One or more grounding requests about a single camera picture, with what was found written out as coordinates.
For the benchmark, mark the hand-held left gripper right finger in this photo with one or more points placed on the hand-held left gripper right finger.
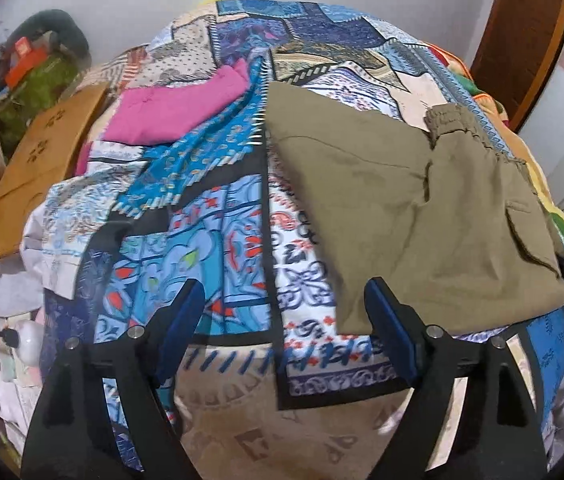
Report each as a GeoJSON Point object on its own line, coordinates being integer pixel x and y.
{"type": "Point", "coordinates": [391, 330]}

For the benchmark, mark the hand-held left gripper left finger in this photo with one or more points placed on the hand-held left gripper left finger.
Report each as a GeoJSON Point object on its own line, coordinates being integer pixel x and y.
{"type": "Point", "coordinates": [182, 330]}

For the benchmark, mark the olive green pants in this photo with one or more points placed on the olive green pants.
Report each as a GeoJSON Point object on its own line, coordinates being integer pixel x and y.
{"type": "Point", "coordinates": [386, 200]}

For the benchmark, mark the blue patchwork blanket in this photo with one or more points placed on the blue patchwork blanket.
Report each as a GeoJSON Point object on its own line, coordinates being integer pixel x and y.
{"type": "Point", "coordinates": [212, 240]}

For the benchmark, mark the white pump bottle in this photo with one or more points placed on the white pump bottle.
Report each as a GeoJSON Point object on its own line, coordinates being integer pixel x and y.
{"type": "Point", "coordinates": [24, 342]}

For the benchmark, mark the pile of papers and packets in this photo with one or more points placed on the pile of papers and packets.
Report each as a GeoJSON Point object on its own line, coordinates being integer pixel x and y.
{"type": "Point", "coordinates": [7, 400]}

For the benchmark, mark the pink cloth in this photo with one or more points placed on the pink cloth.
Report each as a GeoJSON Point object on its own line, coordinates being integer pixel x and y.
{"type": "Point", "coordinates": [172, 110]}

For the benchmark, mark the wooden lap desk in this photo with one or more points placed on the wooden lap desk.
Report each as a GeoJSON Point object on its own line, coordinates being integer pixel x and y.
{"type": "Point", "coordinates": [42, 160]}

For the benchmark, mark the orange striped sheet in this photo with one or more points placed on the orange striped sheet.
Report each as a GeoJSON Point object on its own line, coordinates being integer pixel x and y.
{"type": "Point", "coordinates": [112, 70]}

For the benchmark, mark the orange box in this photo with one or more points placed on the orange box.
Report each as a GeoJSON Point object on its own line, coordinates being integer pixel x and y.
{"type": "Point", "coordinates": [24, 67]}

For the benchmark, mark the grey neck pillow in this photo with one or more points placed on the grey neck pillow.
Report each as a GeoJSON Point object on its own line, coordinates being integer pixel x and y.
{"type": "Point", "coordinates": [69, 30]}

